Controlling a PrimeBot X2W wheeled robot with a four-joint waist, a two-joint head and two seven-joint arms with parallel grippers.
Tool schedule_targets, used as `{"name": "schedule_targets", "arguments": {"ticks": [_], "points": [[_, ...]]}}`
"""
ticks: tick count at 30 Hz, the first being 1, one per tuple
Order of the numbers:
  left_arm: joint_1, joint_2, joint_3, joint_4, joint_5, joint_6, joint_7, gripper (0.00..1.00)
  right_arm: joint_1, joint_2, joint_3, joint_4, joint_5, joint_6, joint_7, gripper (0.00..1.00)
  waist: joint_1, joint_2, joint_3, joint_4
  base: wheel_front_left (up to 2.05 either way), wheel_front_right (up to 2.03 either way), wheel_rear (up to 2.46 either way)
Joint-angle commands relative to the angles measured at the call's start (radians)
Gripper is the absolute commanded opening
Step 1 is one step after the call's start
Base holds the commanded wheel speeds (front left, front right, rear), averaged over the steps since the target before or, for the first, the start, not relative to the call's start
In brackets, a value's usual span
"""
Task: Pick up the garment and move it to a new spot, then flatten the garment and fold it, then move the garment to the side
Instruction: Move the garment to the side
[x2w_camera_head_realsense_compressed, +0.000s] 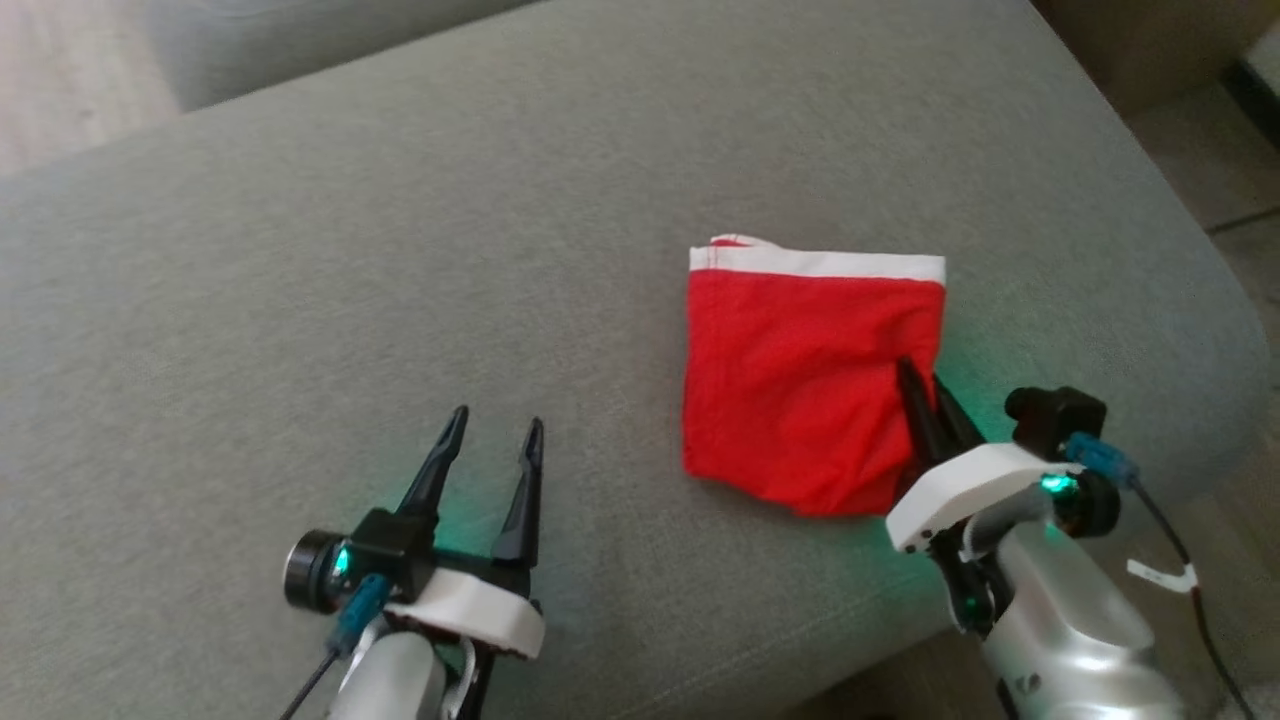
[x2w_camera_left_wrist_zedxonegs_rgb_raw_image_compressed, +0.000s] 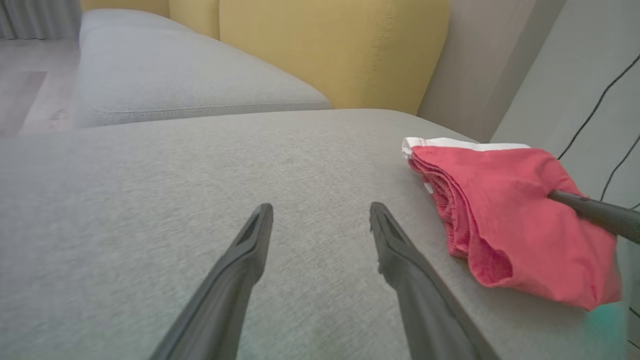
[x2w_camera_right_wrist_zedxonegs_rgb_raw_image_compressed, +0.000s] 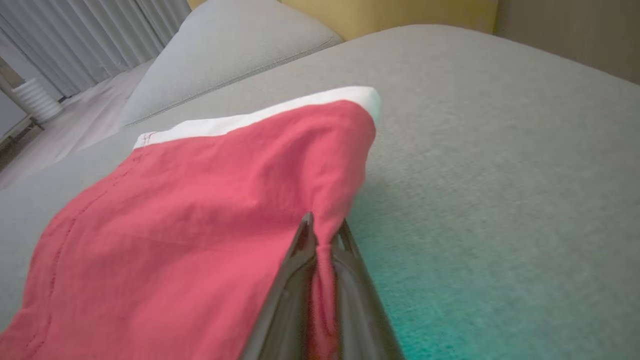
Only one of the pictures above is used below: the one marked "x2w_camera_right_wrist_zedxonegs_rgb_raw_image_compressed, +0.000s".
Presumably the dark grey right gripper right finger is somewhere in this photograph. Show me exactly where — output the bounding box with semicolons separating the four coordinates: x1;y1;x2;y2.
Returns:
330;218;406;360

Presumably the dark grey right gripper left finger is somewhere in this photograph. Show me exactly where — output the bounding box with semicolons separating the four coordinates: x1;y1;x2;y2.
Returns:
239;211;321;360

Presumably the red white T-shirt with logo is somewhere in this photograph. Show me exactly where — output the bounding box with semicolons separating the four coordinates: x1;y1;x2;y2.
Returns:
0;86;383;360

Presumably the grey pillow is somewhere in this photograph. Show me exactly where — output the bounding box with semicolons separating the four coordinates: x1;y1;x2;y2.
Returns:
120;0;345;128

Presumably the large yellow sofa back cushion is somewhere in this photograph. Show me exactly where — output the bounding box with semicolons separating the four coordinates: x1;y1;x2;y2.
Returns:
187;0;500;41

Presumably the white ribbed cylinder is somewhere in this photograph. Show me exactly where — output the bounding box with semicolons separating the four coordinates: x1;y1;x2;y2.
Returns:
11;77;64;125

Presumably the grey pleated curtain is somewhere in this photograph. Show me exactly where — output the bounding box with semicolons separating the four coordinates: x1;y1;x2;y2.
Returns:
0;0;192;98

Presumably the grey and green cabinet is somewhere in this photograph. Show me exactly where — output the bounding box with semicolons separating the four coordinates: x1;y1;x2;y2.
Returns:
0;57;43;151

